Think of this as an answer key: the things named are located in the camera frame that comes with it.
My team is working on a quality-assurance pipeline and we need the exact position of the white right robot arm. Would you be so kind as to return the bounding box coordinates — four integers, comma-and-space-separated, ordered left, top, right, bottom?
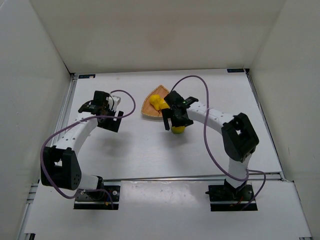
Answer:
161, 91, 259, 191

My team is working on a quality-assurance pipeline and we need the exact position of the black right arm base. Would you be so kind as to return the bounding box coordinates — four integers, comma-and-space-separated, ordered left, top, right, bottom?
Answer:
205, 180, 258, 212

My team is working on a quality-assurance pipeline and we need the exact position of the woven wicker fruit bowl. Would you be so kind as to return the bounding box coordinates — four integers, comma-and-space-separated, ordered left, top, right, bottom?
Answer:
141, 85, 170, 120

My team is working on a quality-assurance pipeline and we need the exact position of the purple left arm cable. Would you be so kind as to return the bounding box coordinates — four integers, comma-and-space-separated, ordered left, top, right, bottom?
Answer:
40, 89, 137, 210

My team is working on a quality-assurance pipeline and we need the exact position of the white front cover board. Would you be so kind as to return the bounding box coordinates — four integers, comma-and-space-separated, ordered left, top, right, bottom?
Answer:
25, 181, 312, 240

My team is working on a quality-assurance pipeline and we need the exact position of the aluminium right frame rail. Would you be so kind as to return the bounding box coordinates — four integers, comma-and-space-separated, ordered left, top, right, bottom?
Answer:
245, 67, 320, 240

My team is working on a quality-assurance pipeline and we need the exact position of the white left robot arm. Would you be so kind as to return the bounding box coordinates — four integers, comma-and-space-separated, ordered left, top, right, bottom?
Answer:
42, 90, 124, 200

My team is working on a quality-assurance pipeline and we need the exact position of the aluminium frame rail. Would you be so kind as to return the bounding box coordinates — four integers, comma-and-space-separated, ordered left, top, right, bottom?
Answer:
16, 73, 76, 240
245, 67, 320, 240
104, 172, 284, 182

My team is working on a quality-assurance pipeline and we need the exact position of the blue corner label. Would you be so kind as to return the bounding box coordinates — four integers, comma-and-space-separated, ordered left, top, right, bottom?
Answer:
227, 68, 245, 73
78, 74, 96, 79

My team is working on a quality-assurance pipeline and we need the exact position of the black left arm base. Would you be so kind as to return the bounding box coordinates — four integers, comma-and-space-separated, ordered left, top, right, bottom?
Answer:
73, 181, 121, 211

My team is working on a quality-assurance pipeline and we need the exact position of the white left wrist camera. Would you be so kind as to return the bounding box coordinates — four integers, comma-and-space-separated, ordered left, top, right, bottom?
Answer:
108, 95, 121, 111

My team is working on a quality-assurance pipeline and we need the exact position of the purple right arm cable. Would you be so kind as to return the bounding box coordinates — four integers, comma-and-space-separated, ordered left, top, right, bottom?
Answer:
170, 75, 267, 210

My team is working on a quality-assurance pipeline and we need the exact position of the yellow fake lemon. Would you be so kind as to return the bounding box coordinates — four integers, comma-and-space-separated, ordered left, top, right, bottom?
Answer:
159, 98, 170, 110

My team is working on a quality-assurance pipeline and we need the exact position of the aluminium front frame rail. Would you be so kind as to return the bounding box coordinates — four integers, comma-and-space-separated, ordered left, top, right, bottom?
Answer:
104, 172, 284, 182

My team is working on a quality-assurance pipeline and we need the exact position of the green yellow fake citrus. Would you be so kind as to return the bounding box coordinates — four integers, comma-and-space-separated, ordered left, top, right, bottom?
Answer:
171, 126, 186, 135

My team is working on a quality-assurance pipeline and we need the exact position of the aluminium left frame rail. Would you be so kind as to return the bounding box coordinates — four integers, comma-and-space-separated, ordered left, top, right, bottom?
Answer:
16, 73, 76, 240

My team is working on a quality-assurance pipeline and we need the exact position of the blue right corner label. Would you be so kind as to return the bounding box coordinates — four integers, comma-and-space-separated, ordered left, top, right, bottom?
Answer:
227, 68, 245, 73

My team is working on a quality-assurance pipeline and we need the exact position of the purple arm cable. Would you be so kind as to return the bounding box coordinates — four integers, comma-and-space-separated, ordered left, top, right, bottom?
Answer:
40, 89, 137, 210
170, 75, 267, 210

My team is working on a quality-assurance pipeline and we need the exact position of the blue left corner label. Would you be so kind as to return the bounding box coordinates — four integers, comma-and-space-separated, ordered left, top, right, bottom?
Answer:
78, 74, 96, 79

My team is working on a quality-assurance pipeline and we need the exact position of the yellow fake pear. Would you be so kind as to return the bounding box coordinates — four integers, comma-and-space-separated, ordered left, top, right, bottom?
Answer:
149, 94, 161, 111

